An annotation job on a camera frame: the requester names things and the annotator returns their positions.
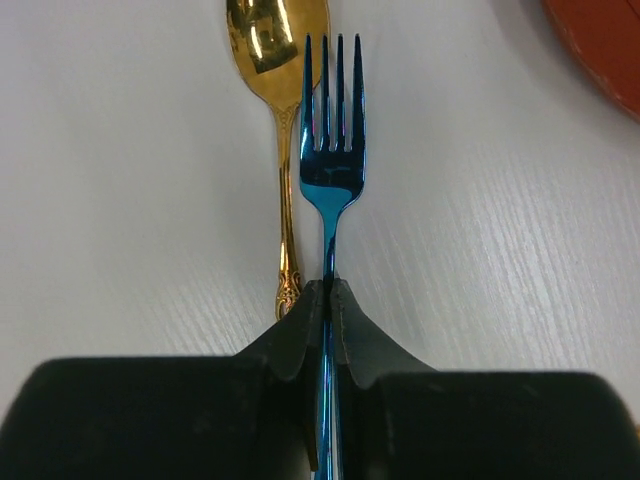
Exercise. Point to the red round plate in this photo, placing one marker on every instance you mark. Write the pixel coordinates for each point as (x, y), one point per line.
(603, 38)

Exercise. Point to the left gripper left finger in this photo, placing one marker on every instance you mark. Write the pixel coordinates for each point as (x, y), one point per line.
(250, 415)

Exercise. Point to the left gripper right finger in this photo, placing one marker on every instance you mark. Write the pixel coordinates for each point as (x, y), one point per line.
(402, 419)

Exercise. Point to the blue plastic fork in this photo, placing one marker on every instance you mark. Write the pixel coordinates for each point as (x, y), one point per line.
(332, 177)

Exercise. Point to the gold metal spoon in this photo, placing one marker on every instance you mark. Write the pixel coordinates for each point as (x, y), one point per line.
(267, 40)

